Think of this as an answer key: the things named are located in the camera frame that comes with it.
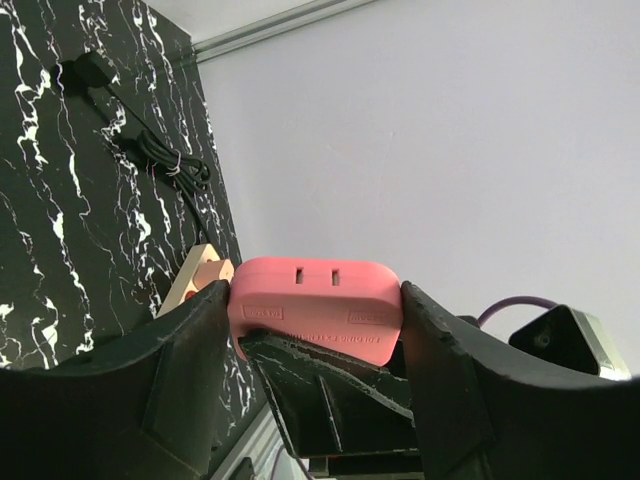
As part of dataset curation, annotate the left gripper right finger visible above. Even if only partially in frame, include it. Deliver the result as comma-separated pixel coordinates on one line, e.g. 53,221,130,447
401,281,639,479

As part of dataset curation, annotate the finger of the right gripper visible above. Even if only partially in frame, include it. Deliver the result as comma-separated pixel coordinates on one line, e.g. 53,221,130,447
239,329,418,458

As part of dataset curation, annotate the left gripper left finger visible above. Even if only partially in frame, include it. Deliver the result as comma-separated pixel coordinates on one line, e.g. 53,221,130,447
1,281,230,479

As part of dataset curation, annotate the pink cube socket adapter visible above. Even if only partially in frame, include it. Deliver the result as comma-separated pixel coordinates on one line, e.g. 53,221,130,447
227,257,403,366

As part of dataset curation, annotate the white red power strip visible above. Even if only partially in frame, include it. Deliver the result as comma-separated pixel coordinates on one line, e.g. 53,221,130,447
155,244,220,319

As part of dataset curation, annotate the orange pink charger plug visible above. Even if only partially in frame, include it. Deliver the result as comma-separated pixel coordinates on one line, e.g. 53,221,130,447
192,259,235,290

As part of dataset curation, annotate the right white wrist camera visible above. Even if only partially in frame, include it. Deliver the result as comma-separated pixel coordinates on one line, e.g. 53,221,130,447
508,305,632,381

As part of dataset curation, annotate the black power strip cord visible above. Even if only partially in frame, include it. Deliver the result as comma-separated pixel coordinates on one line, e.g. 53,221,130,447
62,50,221,251

